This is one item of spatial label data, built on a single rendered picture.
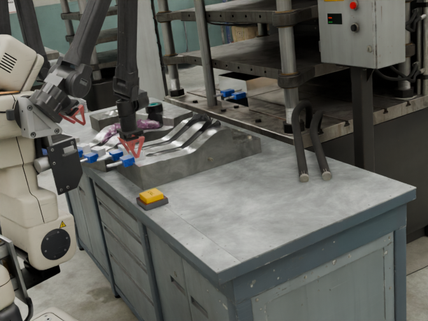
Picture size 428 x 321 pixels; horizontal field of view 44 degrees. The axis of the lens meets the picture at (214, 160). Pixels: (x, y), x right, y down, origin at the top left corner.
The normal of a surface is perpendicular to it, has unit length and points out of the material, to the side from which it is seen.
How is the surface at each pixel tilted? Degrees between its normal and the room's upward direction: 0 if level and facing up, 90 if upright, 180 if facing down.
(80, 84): 106
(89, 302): 0
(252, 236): 0
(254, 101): 90
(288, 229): 0
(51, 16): 90
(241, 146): 90
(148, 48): 90
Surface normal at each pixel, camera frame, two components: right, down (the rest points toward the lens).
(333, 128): 0.50, 0.23
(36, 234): 0.71, 0.15
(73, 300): -0.13, -0.93
